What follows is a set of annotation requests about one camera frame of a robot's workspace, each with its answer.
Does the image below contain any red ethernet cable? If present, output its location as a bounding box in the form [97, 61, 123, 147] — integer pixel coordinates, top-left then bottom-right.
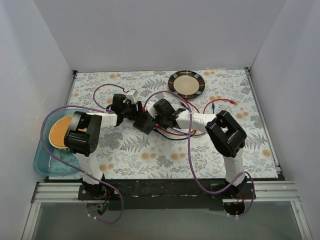
[154, 98, 208, 136]
[203, 99, 238, 114]

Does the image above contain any black network switch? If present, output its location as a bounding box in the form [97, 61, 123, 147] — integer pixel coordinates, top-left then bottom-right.
[133, 112, 156, 135]

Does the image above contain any black ethernet cable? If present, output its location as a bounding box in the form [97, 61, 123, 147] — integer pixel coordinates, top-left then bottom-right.
[154, 101, 193, 141]

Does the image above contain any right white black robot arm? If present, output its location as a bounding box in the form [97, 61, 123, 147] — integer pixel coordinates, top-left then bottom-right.
[145, 99, 247, 199]

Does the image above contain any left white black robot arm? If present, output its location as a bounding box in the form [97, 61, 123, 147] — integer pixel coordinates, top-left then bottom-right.
[64, 91, 144, 200]

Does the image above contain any dark rimmed beige plate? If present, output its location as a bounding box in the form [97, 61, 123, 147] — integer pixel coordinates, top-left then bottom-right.
[168, 70, 206, 100]

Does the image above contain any floral tablecloth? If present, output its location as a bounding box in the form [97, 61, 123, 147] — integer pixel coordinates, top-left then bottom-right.
[69, 69, 278, 179]

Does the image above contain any orange woven round plate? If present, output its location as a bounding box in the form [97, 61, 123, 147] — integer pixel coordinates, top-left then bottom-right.
[48, 115, 72, 151]

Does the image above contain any teal plastic tray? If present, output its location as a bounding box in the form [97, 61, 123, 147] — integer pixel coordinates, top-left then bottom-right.
[33, 108, 80, 177]

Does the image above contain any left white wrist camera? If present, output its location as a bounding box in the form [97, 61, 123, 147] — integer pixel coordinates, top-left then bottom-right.
[125, 89, 138, 104]

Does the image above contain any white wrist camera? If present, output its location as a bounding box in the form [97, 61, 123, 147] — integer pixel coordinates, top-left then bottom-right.
[144, 101, 158, 119]
[125, 89, 138, 104]

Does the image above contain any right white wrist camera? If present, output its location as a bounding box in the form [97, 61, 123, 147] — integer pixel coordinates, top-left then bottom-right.
[144, 101, 158, 119]

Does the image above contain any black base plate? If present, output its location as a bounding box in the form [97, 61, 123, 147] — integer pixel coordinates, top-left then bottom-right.
[77, 177, 260, 210]

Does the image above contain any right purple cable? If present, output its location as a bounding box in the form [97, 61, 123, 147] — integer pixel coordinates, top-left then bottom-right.
[144, 91, 256, 218]

